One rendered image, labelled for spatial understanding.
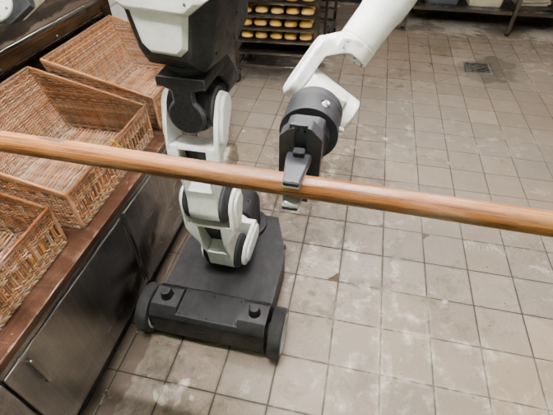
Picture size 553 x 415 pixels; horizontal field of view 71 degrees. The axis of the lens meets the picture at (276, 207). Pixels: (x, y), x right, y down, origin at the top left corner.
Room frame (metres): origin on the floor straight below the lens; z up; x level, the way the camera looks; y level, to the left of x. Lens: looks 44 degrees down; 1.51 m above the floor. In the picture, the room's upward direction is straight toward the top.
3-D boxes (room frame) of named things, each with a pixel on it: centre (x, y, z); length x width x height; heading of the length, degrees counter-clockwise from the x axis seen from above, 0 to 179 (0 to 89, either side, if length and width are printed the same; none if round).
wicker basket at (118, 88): (1.76, 0.67, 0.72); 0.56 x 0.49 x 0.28; 168
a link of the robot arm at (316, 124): (0.47, -0.05, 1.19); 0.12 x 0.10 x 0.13; 168
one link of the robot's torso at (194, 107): (1.03, 0.21, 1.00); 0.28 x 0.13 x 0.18; 167
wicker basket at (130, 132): (1.17, 0.80, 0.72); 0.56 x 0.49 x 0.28; 169
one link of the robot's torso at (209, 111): (0.97, 0.22, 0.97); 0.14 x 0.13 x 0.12; 77
